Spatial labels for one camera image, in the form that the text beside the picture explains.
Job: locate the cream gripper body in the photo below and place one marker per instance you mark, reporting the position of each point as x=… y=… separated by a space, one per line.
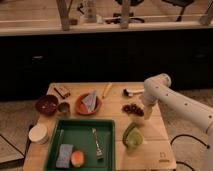
x=147 y=112

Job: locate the dark purple grape bunch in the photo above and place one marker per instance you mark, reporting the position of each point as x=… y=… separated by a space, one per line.
x=133 y=109

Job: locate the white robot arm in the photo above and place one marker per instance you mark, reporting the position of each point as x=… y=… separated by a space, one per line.
x=158 y=88

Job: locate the green plastic cup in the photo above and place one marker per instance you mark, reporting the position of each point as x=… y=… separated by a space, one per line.
x=134 y=139

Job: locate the small metal cup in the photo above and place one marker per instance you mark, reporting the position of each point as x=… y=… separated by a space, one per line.
x=64 y=108

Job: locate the wooden table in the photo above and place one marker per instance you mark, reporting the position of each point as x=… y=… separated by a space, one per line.
x=155 y=152

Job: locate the green cucumber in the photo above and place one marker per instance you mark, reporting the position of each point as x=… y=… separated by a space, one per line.
x=126 y=133

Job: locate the yellow banana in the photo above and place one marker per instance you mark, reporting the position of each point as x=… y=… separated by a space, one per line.
x=106 y=90

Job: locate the grey folded cloth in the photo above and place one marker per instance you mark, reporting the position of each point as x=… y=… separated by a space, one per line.
x=90 y=101

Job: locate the metal fork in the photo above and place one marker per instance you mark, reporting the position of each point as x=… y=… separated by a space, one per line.
x=99 y=153

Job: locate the orange bowl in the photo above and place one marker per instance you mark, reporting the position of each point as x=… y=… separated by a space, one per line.
x=81 y=109

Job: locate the green plastic tray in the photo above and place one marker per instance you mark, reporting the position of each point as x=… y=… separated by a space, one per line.
x=78 y=132

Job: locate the orange peach fruit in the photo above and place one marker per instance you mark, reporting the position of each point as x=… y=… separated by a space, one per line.
x=77 y=158

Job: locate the brown wooden block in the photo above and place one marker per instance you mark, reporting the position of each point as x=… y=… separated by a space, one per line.
x=62 y=91

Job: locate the blue sponge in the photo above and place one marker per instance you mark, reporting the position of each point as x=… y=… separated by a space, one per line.
x=63 y=159

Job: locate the dark red bowl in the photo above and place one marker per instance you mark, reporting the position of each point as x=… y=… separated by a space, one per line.
x=47 y=105

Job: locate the white handled brush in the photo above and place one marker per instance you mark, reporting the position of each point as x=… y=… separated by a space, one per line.
x=131 y=93

